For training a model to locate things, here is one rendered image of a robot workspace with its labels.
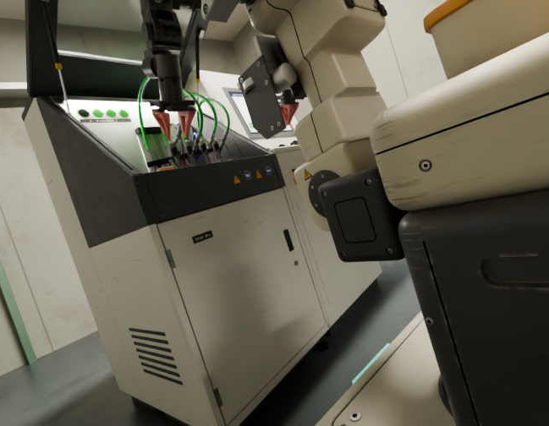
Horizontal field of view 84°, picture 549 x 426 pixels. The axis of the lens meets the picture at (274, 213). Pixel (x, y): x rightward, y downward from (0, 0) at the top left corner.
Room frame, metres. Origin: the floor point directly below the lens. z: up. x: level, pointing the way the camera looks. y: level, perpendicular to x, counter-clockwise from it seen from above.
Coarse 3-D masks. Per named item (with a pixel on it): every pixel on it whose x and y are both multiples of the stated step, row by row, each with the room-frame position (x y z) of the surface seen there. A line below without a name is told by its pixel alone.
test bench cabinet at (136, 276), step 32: (96, 256) 1.27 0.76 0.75; (128, 256) 1.07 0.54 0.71; (160, 256) 0.92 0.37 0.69; (128, 288) 1.13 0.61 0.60; (160, 288) 0.96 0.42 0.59; (128, 320) 1.21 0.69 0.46; (160, 320) 1.02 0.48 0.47; (128, 352) 1.29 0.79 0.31; (160, 352) 1.08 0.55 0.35; (192, 352) 0.92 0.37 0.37; (160, 384) 1.14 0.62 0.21; (192, 384) 0.97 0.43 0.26; (192, 416) 1.02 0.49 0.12
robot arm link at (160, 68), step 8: (152, 56) 0.79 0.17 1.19; (160, 56) 0.75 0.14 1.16; (168, 56) 0.75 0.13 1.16; (176, 56) 0.77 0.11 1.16; (160, 64) 0.76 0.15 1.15; (168, 64) 0.76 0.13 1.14; (176, 64) 0.77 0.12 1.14; (160, 72) 0.77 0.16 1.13; (168, 72) 0.76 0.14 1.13; (176, 72) 0.77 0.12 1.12
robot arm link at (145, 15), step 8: (144, 0) 0.73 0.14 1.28; (152, 0) 0.73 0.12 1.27; (144, 8) 0.74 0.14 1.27; (152, 8) 0.72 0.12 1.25; (160, 8) 0.73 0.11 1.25; (168, 8) 0.75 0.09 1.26; (144, 16) 0.75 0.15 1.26; (152, 16) 0.72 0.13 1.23; (160, 16) 0.75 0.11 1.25; (168, 16) 0.76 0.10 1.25; (176, 16) 0.75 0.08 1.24; (152, 24) 0.72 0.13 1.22; (160, 24) 0.72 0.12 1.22; (168, 24) 0.74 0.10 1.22; (176, 24) 0.75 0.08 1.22; (160, 32) 0.73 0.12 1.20; (168, 32) 0.74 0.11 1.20; (176, 32) 0.75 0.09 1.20; (160, 40) 0.74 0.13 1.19; (168, 40) 0.75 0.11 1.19; (176, 40) 0.76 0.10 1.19
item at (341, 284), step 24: (192, 72) 1.70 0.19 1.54; (216, 96) 1.70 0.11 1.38; (264, 144) 1.78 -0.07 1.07; (288, 144) 1.94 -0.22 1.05; (288, 168) 1.49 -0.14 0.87; (288, 192) 1.45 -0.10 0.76; (312, 240) 1.49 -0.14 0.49; (312, 264) 1.45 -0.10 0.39; (336, 264) 1.59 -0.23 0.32; (360, 264) 1.78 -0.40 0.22; (336, 288) 1.54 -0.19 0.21; (360, 288) 1.72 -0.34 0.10; (336, 312) 1.50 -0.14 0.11
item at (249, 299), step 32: (160, 224) 0.95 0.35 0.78; (192, 224) 1.03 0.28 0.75; (224, 224) 1.13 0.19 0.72; (256, 224) 1.25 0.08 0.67; (288, 224) 1.39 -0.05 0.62; (192, 256) 1.00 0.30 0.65; (224, 256) 1.09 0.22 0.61; (256, 256) 1.21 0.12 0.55; (288, 256) 1.34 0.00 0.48; (192, 288) 0.97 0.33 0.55; (224, 288) 1.06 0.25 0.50; (256, 288) 1.17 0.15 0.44; (288, 288) 1.29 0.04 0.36; (192, 320) 0.95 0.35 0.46; (224, 320) 1.03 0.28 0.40; (256, 320) 1.13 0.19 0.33; (288, 320) 1.25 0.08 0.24; (320, 320) 1.40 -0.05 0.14; (224, 352) 1.00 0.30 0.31; (256, 352) 1.09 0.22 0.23; (288, 352) 1.21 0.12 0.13; (224, 384) 0.97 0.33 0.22; (256, 384) 1.06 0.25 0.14; (224, 416) 0.95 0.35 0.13
